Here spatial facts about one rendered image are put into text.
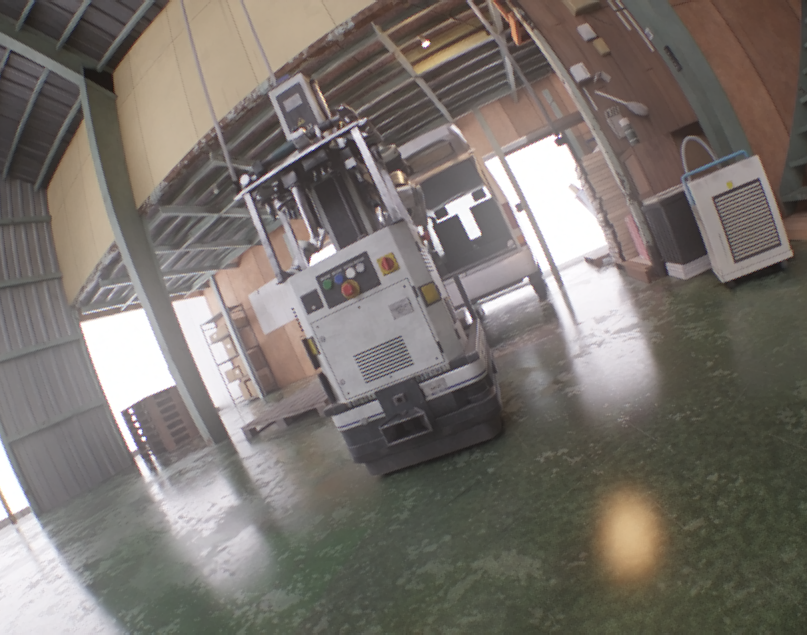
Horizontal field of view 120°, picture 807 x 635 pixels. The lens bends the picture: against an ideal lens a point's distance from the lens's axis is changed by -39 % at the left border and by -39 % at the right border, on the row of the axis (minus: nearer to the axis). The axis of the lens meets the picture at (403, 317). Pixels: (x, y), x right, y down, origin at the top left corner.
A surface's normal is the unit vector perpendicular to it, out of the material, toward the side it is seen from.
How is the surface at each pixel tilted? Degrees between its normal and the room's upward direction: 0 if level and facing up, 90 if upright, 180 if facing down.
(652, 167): 90
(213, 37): 90
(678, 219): 90
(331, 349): 90
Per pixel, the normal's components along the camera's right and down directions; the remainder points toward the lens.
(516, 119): -0.33, 0.18
